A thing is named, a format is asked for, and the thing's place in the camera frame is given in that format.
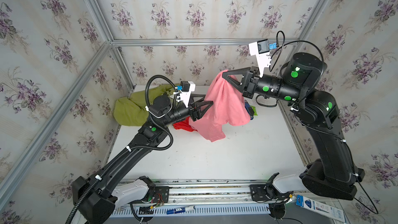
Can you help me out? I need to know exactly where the small green object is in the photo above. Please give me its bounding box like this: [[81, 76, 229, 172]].
[[251, 106, 258, 116]]

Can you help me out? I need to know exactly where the green printed t-shirt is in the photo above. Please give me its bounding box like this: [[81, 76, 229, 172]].
[[113, 85, 174, 127]]

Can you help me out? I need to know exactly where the pink cloth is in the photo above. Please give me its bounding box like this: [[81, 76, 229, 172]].
[[189, 71, 250, 142]]

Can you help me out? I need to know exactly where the blue stapler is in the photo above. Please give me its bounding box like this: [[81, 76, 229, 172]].
[[244, 100, 255, 120]]

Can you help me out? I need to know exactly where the white blue cardboard box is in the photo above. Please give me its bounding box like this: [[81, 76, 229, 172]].
[[296, 195, 346, 224]]

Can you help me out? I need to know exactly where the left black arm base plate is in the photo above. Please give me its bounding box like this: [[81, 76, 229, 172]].
[[135, 186, 170, 205]]

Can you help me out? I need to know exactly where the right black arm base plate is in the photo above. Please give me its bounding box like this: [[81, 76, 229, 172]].
[[249, 184, 292, 202]]

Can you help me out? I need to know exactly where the aluminium mounting rail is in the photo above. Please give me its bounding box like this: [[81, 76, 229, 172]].
[[114, 178, 338, 207]]

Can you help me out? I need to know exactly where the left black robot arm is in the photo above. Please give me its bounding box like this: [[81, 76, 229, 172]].
[[66, 75, 214, 224]]

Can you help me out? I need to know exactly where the blue white marker pen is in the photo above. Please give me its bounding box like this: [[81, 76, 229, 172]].
[[166, 205, 195, 215]]

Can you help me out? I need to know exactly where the white slotted cable duct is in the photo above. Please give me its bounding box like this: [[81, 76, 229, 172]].
[[111, 203, 271, 218]]

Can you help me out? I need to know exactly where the red cloth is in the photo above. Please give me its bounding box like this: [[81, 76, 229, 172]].
[[173, 117, 197, 132]]

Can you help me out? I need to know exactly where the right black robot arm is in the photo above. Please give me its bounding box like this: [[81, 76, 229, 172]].
[[222, 39, 365, 205]]

